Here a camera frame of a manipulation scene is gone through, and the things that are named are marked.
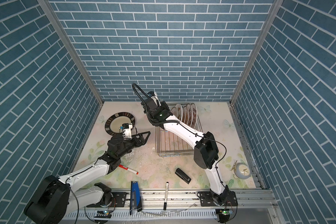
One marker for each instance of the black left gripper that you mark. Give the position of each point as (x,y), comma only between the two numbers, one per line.
(142,142)

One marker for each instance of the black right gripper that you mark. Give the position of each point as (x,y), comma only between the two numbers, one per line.
(164,105)

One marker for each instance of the black rimmed cream plate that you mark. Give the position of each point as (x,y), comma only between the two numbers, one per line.
(114,123)

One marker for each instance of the watermelon pattern white plate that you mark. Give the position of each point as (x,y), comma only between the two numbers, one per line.
(179,109)

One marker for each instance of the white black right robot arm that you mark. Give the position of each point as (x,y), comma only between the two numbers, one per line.
(204,145)

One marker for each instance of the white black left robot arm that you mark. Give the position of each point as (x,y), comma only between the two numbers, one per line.
(56,197)

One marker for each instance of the orange sunburst white plate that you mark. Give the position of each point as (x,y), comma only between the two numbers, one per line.
(174,111)

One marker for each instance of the red white marker pen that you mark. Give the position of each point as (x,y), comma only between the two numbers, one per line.
(129,169)

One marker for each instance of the rearmost floral patterned plate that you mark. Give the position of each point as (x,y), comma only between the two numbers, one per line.
(194,115)

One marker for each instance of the black stapler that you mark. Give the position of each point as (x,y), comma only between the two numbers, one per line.
(182,175)

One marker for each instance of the blue black box cutter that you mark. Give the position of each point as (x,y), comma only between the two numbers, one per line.
(135,198)

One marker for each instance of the black white marker pen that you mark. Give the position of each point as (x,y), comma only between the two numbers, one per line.
(166,196)

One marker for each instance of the white alarm clock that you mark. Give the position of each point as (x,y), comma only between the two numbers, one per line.
(241,170)

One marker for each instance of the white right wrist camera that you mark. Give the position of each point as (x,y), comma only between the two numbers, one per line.
(153,95)

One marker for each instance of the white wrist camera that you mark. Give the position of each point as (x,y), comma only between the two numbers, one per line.
(127,130)
(153,95)

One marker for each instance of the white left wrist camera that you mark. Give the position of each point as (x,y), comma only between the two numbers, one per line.
(127,130)

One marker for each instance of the chrome wire dish rack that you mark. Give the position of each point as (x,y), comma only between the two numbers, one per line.
(168,144)

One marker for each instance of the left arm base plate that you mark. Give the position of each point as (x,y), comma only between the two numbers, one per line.
(115,199)

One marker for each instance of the white slotted cable duct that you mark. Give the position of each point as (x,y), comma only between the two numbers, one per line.
(122,215)

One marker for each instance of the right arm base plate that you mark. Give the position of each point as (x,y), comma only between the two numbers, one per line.
(210,199)

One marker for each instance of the aluminium front rail frame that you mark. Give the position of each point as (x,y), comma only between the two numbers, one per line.
(250,203)

